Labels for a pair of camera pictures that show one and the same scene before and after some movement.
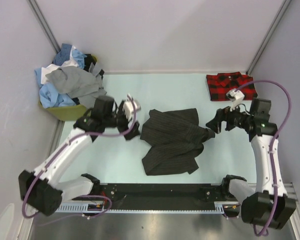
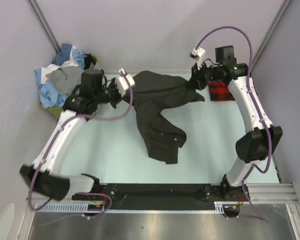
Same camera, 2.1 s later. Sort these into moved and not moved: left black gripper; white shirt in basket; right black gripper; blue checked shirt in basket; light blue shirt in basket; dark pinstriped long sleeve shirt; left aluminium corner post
Moved: left black gripper; dark pinstriped long sleeve shirt; right black gripper
Not moved: left aluminium corner post; white shirt in basket; light blue shirt in basket; blue checked shirt in basket
